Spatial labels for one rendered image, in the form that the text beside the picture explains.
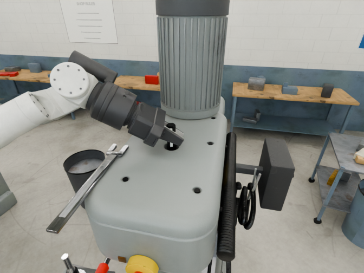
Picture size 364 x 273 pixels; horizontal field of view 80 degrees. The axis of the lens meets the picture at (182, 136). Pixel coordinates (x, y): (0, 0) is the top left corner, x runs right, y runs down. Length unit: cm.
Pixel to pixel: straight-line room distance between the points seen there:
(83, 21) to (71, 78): 516
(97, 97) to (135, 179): 18
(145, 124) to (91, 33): 513
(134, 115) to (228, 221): 30
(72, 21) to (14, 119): 531
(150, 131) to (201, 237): 22
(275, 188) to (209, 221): 51
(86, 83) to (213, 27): 34
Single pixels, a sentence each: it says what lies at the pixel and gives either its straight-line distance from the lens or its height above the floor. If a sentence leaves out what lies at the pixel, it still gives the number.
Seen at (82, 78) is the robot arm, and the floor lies 207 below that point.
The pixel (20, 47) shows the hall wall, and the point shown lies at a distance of 687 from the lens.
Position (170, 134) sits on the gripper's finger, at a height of 193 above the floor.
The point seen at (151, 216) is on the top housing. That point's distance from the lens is 39.
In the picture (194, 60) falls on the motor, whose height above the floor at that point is 206.
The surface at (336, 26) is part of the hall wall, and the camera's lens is 494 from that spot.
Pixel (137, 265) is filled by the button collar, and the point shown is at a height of 179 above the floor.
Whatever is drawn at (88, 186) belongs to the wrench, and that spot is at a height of 190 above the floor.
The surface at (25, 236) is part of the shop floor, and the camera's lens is 318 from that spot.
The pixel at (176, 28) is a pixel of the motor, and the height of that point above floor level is 214.
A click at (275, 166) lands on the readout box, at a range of 81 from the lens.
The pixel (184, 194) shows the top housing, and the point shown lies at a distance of 41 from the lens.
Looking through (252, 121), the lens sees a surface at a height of 29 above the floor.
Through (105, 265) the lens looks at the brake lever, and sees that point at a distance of 56.
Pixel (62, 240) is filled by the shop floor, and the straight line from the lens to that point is 294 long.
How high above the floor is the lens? 218
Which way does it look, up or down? 30 degrees down
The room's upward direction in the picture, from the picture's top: straight up
